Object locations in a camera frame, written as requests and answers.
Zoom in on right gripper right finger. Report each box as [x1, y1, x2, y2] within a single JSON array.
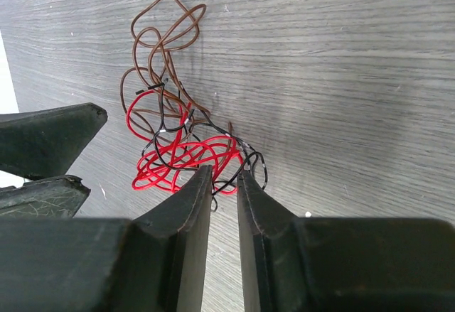
[[237, 171, 454, 311]]

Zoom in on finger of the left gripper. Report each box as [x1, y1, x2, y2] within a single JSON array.
[[1, 175, 90, 218], [1, 102, 107, 181]]

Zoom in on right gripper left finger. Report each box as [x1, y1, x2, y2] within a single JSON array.
[[1, 166, 212, 311]]

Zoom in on thin black wire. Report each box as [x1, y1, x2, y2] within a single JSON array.
[[141, 77, 268, 213]]

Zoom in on dark brown wire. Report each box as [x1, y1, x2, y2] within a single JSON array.
[[119, 0, 235, 171]]

